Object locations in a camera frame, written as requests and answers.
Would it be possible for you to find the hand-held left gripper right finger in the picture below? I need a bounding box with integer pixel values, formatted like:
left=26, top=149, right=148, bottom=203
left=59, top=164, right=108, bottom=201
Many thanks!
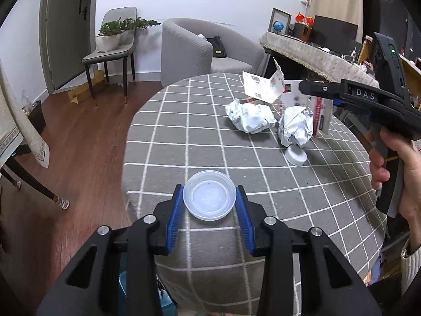
left=234, top=185, right=384, bottom=316

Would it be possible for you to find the white printed carton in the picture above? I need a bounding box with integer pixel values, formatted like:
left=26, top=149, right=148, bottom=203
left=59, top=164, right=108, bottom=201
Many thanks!
left=242, top=57, right=286, bottom=104

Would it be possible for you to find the flat cardboard box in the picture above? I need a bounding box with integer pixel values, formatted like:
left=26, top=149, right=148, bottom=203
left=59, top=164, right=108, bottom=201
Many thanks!
left=67, top=69, right=107, bottom=104

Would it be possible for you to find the white paper ball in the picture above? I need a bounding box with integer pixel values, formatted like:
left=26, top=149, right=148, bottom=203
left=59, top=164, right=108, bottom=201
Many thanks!
left=225, top=100, right=277, bottom=134
left=278, top=105, right=314, bottom=147

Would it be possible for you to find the beige tablecloth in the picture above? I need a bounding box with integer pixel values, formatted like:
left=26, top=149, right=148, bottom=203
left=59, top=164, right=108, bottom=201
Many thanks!
left=0, top=59, right=51, bottom=168

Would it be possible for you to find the small black bin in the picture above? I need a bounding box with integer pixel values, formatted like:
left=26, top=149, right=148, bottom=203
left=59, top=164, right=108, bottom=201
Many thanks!
left=22, top=100, right=47, bottom=135

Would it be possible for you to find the black handbag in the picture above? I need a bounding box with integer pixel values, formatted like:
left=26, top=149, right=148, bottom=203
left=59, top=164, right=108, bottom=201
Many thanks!
left=206, top=36, right=228, bottom=59

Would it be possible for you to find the grey dining chair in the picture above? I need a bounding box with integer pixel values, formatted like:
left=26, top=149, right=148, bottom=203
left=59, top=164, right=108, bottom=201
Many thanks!
left=82, top=7, right=138, bottom=105

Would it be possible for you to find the dark wooden table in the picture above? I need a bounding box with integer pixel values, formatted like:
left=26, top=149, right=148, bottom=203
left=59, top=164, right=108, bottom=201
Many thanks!
left=0, top=155, right=70, bottom=210

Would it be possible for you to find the round table, grey checked cloth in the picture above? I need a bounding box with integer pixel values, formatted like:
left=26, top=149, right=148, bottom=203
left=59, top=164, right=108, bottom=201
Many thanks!
left=121, top=72, right=389, bottom=316

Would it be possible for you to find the black monitor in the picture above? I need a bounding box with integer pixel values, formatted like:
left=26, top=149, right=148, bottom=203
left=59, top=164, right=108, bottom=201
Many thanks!
left=311, top=15, right=359, bottom=51

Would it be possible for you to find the clear plastic lid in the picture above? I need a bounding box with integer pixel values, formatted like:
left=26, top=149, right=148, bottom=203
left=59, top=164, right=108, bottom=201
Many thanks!
left=183, top=170, right=237, bottom=222

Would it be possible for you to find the beige lace desk cloth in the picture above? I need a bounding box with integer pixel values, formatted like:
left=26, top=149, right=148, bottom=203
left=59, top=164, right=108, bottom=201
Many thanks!
left=260, top=32, right=380, bottom=88

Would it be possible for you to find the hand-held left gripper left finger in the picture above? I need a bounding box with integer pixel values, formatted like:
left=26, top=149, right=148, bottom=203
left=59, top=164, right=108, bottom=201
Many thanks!
left=36, top=184, right=185, bottom=316

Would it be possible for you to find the brown wooden box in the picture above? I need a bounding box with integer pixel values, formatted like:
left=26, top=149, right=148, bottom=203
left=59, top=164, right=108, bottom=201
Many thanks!
left=294, top=22, right=313, bottom=43

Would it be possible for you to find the potted green plant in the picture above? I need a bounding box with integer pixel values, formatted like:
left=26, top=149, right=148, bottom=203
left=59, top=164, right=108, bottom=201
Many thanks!
left=118, top=16, right=162, bottom=45
left=96, top=21, right=123, bottom=53

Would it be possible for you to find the grey door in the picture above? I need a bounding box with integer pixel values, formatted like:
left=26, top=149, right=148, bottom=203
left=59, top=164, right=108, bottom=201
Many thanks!
left=39, top=0, right=99, bottom=96

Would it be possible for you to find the person's right hand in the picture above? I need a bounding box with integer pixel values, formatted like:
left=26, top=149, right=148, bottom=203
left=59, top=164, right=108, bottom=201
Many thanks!
left=366, top=128, right=421, bottom=229

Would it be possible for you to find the person's right forearm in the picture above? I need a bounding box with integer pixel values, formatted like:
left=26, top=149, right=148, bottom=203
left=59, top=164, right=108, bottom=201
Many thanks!
left=399, top=237, right=421, bottom=300

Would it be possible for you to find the grey armchair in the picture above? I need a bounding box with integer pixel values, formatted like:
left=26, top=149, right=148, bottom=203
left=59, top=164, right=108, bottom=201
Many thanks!
left=161, top=18, right=266, bottom=88

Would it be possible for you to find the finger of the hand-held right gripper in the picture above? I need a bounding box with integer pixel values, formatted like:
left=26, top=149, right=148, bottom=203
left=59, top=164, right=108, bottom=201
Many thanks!
left=299, top=79, right=344, bottom=100

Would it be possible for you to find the grey picture frame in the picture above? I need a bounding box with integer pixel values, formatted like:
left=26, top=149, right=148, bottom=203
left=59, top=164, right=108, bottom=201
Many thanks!
left=269, top=7, right=292, bottom=36

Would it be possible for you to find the red and white box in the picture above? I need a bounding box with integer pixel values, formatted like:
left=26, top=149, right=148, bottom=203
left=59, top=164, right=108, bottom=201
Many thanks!
left=279, top=90, right=333, bottom=138

